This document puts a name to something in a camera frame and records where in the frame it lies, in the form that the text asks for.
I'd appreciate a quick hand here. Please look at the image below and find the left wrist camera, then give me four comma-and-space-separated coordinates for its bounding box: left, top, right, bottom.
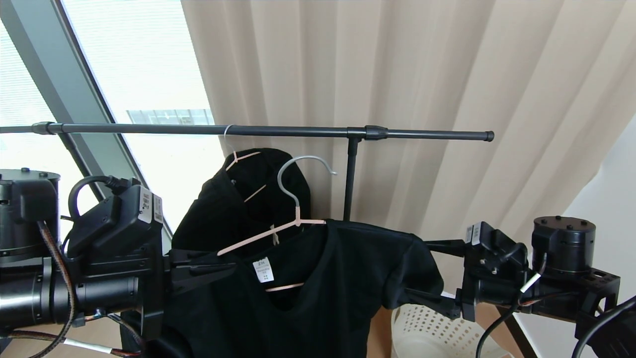
65, 185, 164, 279

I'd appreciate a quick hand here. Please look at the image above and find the black clothes rack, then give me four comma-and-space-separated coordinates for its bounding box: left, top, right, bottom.
0, 122, 495, 223

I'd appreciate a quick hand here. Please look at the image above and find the black garment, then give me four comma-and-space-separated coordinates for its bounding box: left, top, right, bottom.
171, 148, 312, 255
119, 220, 445, 358

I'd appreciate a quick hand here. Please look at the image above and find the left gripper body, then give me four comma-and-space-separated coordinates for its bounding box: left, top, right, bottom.
0, 250, 168, 340

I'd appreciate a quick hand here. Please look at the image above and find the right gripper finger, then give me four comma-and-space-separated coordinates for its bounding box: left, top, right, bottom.
424, 239, 469, 258
404, 287, 464, 320

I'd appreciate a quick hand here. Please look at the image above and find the white laundry basket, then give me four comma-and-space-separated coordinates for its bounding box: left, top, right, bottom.
391, 303, 513, 358

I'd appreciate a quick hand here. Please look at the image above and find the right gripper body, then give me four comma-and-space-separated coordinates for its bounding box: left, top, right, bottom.
456, 255, 528, 322

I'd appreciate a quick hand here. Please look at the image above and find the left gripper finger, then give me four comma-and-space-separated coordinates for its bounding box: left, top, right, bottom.
168, 250, 235, 266
170, 265, 240, 295

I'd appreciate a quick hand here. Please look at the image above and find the beige curtain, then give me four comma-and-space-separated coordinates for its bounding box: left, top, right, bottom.
181, 0, 636, 309

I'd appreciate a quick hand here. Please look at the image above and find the pink clothes hanger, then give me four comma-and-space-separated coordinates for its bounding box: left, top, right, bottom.
224, 124, 267, 202
217, 156, 337, 292

